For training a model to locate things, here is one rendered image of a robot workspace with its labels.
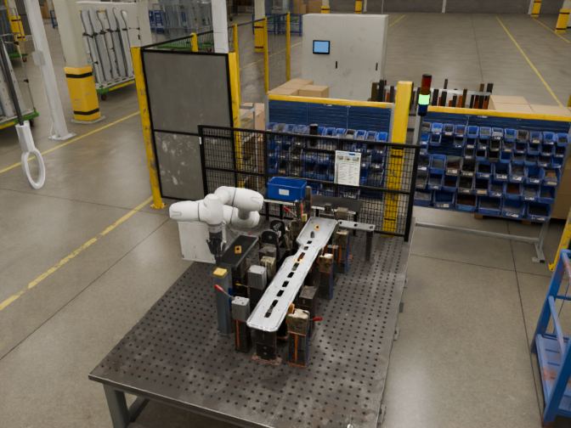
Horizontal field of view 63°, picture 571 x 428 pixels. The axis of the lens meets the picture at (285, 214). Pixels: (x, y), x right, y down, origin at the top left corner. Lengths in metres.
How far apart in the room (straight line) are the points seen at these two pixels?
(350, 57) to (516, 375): 7.13
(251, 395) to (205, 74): 3.67
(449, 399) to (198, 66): 4.03
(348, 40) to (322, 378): 7.82
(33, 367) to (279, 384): 2.22
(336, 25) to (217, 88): 4.82
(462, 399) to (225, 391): 1.82
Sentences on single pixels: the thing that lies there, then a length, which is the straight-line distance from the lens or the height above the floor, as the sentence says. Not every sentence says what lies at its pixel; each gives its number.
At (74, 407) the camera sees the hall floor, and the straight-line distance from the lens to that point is 3.90.
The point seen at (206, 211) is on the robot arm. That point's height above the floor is 1.59.
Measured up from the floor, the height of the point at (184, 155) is 0.77.
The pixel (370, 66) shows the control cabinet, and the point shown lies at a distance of 9.77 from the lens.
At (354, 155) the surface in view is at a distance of 3.85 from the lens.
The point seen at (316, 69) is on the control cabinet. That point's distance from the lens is 10.00.
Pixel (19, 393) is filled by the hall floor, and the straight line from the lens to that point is 4.17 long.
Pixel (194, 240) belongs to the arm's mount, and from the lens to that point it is 3.72.
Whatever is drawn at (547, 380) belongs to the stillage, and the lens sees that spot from 3.91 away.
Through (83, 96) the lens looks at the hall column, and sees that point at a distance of 10.55.
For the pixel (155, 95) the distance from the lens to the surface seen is 5.84.
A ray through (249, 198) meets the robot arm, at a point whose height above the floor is 1.41.
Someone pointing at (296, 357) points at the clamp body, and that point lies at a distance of 2.82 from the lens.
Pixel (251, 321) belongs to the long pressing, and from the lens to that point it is 2.69.
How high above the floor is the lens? 2.72
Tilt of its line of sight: 27 degrees down
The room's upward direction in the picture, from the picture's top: straight up
